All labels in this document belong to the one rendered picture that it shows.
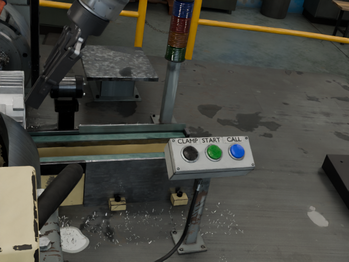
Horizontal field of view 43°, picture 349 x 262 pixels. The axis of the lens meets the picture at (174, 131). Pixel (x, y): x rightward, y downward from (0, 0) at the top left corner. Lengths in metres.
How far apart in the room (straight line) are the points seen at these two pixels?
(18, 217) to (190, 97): 1.37
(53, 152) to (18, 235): 0.82
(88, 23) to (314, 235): 0.75
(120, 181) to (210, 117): 0.58
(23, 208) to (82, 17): 0.56
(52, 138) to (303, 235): 0.67
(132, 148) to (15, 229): 0.86
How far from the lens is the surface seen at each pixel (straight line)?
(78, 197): 1.09
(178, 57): 1.34
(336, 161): 1.42
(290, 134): 1.58
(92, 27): 0.85
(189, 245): 1.04
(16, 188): 0.35
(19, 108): 0.93
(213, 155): 0.86
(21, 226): 0.32
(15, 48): 1.19
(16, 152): 0.71
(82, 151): 1.13
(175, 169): 0.83
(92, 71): 1.48
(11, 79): 0.98
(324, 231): 1.21
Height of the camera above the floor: 1.54
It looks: 31 degrees down
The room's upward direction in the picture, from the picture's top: 10 degrees clockwise
